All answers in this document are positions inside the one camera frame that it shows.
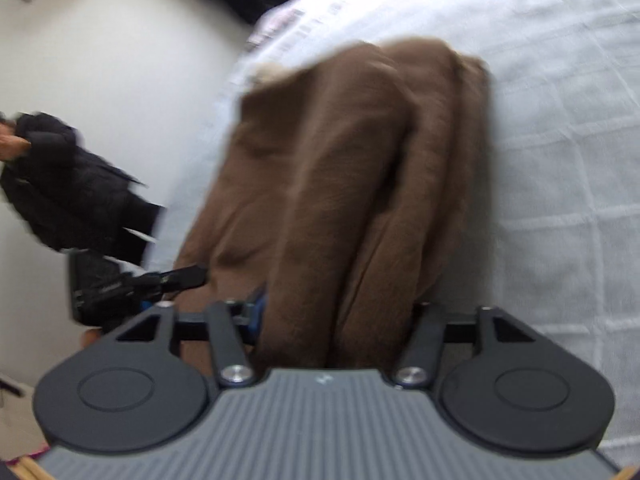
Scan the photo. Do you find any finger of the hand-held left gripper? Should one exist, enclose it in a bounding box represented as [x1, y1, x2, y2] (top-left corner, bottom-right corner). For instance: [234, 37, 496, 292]
[159, 264, 209, 294]

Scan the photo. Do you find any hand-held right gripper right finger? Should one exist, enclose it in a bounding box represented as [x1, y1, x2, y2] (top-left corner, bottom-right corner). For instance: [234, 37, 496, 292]
[392, 302, 537, 391]

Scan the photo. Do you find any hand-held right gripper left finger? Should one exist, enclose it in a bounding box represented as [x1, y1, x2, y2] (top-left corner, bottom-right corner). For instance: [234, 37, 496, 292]
[116, 285, 268, 390]

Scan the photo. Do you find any brown fleece garment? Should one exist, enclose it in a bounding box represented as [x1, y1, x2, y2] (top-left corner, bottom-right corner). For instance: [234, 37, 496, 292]
[172, 36, 493, 372]

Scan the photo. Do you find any person's left forearm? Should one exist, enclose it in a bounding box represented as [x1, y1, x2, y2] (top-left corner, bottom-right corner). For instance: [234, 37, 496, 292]
[0, 112, 168, 267]

